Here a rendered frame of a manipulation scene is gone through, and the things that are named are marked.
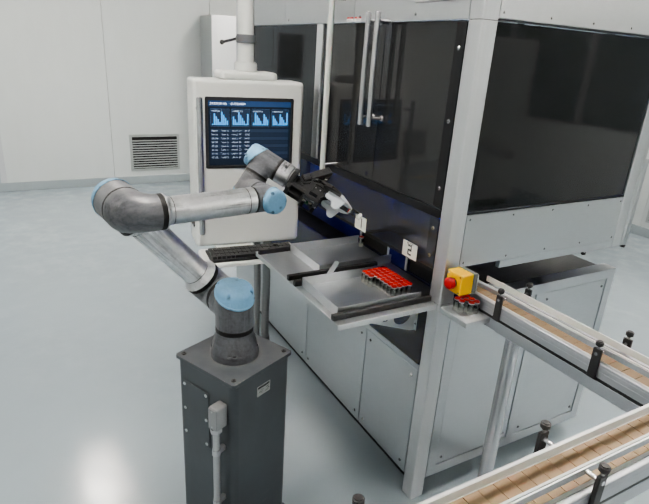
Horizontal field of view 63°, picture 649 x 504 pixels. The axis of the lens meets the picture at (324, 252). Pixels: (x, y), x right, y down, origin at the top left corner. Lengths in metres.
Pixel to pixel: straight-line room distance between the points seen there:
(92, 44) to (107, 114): 0.77
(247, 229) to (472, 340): 1.15
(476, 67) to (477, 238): 0.57
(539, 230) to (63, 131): 5.72
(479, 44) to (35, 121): 5.75
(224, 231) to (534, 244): 1.35
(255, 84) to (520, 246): 1.29
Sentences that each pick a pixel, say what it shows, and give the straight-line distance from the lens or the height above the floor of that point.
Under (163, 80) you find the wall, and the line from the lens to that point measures 6.99.
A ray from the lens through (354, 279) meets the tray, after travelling 2.02.
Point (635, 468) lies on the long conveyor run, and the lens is 1.32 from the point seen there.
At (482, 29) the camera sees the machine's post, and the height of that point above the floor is 1.77.
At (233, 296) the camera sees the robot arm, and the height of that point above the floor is 1.01.
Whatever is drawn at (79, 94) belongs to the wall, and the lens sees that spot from 6.86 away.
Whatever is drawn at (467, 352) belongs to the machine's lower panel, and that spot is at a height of 0.65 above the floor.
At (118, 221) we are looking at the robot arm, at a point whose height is 1.26.
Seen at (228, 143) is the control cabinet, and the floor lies 1.28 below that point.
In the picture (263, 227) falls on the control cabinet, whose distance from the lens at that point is 2.57.
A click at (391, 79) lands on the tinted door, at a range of 2.06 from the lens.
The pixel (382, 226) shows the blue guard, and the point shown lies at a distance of 2.11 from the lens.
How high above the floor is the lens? 1.69
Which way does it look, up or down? 21 degrees down
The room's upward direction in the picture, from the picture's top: 4 degrees clockwise
